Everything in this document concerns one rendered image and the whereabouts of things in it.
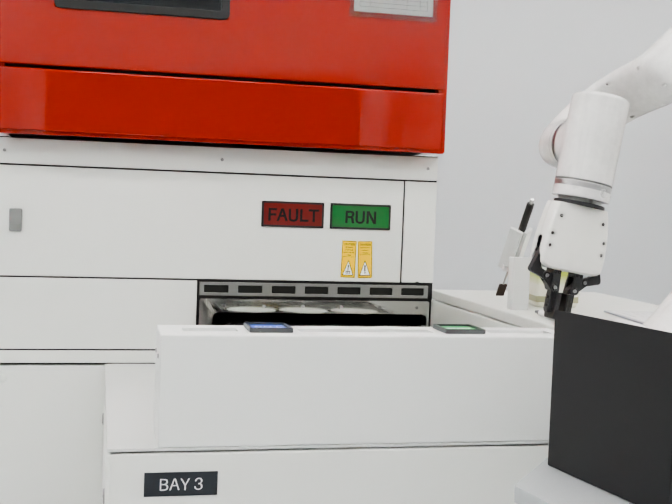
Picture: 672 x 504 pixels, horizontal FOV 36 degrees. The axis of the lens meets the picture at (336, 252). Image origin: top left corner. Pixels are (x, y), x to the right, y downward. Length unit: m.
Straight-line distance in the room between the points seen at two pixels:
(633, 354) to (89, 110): 1.06
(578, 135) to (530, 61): 2.18
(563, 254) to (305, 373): 0.44
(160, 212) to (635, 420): 1.03
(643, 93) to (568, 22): 2.17
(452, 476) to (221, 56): 0.87
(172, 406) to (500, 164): 2.49
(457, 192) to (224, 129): 1.83
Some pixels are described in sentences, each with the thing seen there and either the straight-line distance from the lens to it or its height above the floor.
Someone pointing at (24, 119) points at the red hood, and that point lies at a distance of 1.84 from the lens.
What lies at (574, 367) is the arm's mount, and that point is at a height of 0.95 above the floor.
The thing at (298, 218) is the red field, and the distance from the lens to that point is 1.91.
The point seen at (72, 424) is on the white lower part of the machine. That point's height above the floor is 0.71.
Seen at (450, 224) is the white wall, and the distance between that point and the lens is 3.57.
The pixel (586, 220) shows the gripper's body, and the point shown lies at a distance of 1.53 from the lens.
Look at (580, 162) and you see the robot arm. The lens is 1.52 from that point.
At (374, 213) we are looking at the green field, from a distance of 1.94.
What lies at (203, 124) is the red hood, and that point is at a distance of 1.84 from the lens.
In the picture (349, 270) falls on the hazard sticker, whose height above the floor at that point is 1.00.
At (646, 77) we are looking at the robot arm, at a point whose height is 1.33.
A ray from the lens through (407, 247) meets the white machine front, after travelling 1.97.
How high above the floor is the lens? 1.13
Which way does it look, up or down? 3 degrees down
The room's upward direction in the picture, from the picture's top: 2 degrees clockwise
